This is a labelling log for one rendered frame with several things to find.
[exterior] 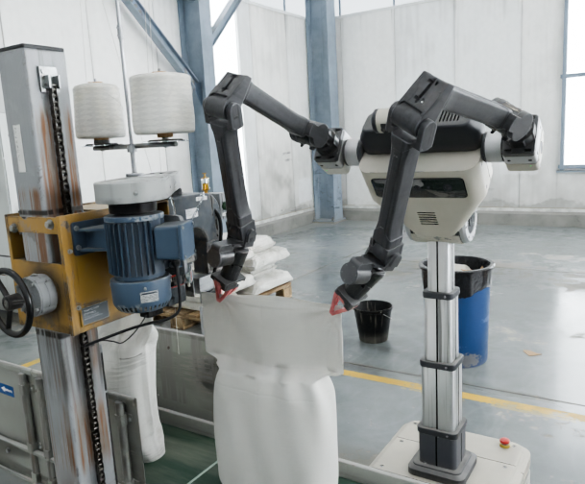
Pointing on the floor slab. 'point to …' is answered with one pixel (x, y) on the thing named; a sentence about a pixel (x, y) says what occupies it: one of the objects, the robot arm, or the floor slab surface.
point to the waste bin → (471, 306)
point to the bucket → (373, 320)
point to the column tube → (15, 65)
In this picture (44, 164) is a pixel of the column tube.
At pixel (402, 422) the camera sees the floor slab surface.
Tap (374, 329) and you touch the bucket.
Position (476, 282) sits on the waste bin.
